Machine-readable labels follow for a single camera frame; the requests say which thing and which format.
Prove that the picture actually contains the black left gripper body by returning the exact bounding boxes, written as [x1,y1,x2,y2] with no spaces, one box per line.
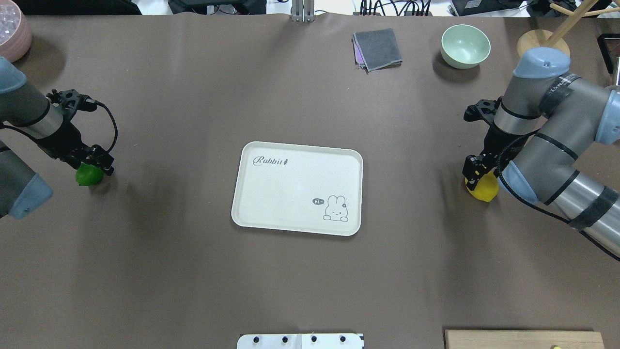
[41,121,114,176]

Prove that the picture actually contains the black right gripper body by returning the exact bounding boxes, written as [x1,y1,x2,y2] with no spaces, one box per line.
[462,127,526,184]

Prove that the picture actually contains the green lime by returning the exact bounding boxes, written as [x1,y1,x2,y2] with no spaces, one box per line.
[75,163,104,186]

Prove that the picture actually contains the yellow lemon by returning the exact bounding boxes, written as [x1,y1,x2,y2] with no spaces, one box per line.
[465,172,499,202]

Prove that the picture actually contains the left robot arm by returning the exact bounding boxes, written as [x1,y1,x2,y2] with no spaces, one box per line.
[0,58,114,219]

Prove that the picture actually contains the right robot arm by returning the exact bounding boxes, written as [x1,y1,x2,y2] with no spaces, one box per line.
[462,47,619,260]

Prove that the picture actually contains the white rabbit tray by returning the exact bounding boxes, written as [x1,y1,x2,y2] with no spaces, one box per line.
[231,141,363,237]

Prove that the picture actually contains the pale green bowl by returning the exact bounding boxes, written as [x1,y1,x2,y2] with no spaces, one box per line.
[440,24,491,69]

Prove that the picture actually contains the wooden mug tree stand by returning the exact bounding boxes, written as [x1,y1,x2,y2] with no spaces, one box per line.
[517,0,620,57]

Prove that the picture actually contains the pink ribbed bowl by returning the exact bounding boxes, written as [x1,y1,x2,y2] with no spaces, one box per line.
[0,0,32,63]

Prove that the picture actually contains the folded grey cloth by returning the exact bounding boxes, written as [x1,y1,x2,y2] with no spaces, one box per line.
[352,28,403,72]

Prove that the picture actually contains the wooden cutting board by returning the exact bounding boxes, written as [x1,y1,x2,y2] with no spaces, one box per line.
[445,329,605,349]

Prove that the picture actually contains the aluminium frame post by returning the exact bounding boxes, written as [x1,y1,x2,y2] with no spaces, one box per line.
[291,0,316,23]

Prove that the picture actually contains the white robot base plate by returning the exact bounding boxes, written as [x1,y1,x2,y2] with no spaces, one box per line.
[236,332,365,349]

